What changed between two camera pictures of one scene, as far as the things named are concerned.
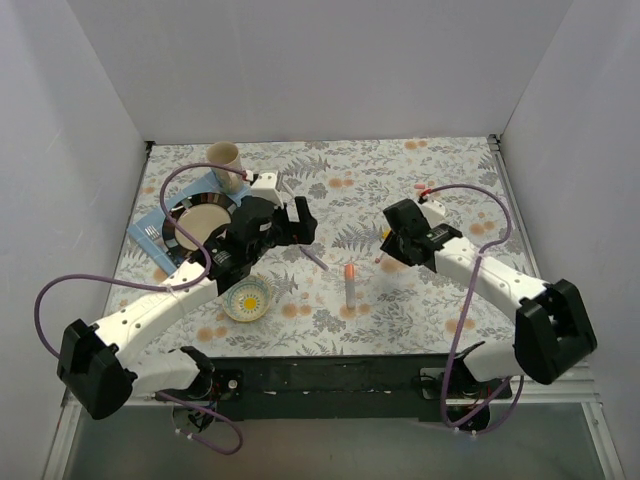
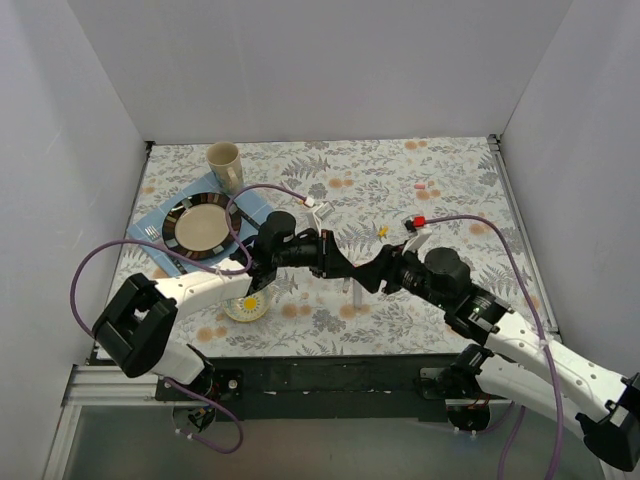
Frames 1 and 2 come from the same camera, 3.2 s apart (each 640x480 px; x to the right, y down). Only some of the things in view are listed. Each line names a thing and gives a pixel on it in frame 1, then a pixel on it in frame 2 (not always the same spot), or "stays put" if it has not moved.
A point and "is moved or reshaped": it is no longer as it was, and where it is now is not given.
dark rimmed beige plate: (203, 215) stays put
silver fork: (151, 231) stays put
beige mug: (230, 182) stays put
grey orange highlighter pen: (350, 294) is moved or reshaped
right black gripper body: (396, 247) -> (394, 270)
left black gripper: (288, 225) -> (324, 254)
